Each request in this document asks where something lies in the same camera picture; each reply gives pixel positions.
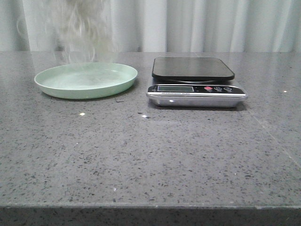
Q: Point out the white translucent vermicelli bundle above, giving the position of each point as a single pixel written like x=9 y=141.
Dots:
x=79 y=30

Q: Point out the black silver kitchen scale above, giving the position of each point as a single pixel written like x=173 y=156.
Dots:
x=194 y=82

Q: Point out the light green round plate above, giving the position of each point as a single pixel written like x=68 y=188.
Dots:
x=86 y=80

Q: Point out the white pleated curtain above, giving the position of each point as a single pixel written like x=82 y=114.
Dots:
x=165 y=25

